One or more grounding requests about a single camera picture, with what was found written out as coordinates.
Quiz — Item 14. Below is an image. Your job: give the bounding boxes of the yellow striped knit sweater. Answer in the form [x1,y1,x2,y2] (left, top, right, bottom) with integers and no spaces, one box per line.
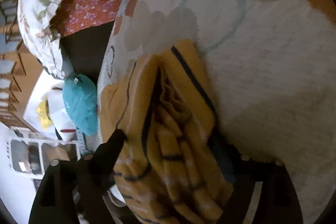
[100,39,234,223]

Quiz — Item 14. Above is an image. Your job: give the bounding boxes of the white window-front cabinet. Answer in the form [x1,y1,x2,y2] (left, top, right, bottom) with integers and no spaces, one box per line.
[6,127,81,190]

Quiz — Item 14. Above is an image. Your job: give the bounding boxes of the white and yellow bag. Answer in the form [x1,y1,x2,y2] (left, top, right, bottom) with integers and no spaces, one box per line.
[23,71,77,141]

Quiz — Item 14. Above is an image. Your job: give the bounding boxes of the teal pillow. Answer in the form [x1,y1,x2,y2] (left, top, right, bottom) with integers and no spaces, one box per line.
[63,74,98,136]

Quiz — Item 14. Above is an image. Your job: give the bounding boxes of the grey folded garment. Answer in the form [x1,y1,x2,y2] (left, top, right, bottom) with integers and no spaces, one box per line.
[60,47,76,78]

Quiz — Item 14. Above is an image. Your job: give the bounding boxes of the wooden chair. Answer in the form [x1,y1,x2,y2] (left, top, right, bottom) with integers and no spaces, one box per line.
[1,0,42,132]

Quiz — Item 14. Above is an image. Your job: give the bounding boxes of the white heart-patterned quilted blanket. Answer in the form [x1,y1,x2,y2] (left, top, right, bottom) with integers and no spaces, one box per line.
[98,0,335,223]

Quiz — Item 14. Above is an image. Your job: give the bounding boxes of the white floral ruffled fabric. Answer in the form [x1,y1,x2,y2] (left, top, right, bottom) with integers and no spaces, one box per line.
[17,0,65,80]

